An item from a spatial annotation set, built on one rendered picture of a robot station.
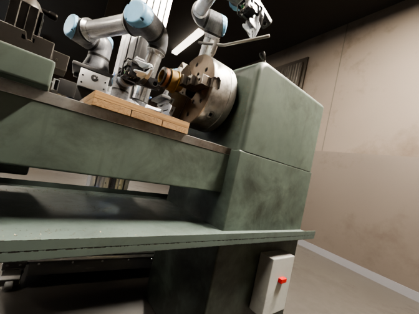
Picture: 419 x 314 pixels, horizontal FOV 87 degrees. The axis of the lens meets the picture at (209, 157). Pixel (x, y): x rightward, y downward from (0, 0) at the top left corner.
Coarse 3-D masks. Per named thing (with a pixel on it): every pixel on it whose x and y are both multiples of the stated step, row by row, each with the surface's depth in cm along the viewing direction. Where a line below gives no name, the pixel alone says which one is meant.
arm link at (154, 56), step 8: (160, 40) 108; (152, 48) 109; (160, 48) 110; (152, 56) 110; (160, 56) 112; (152, 64) 110; (136, 88) 111; (144, 88) 110; (136, 96) 110; (144, 96) 111; (144, 104) 112
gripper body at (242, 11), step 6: (246, 0) 89; (252, 0) 88; (240, 6) 93; (246, 6) 88; (252, 6) 87; (258, 6) 91; (240, 12) 92; (246, 12) 91; (252, 12) 91; (258, 12) 91; (246, 18) 93; (252, 18) 93
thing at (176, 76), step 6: (162, 72) 88; (168, 72) 84; (174, 72) 85; (180, 72) 88; (162, 78) 89; (168, 78) 84; (174, 78) 85; (180, 78) 86; (162, 84) 85; (168, 84) 86; (174, 84) 86; (168, 90) 89; (174, 90) 88; (180, 90) 90
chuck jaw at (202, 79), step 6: (186, 78) 86; (192, 78) 84; (198, 78) 84; (204, 78) 82; (210, 78) 84; (216, 78) 84; (180, 84) 86; (186, 84) 86; (192, 84) 84; (198, 84) 83; (204, 84) 82; (210, 84) 84; (216, 84) 84; (192, 90) 90; (198, 90) 89
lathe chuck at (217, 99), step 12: (192, 60) 99; (204, 60) 91; (216, 60) 89; (192, 72) 97; (204, 72) 89; (216, 72) 84; (228, 72) 90; (228, 84) 87; (192, 96) 101; (204, 96) 86; (216, 96) 85; (228, 96) 88; (192, 108) 91; (204, 108) 85; (216, 108) 87; (192, 120) 89; (204, 120) 90
